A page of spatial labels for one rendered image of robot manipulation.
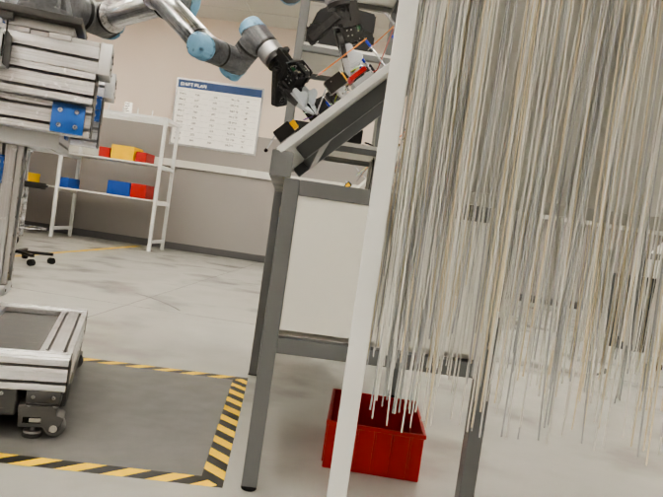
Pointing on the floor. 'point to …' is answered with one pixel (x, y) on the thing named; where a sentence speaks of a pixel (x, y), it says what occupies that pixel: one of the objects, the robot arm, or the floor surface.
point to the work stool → (31, 225)
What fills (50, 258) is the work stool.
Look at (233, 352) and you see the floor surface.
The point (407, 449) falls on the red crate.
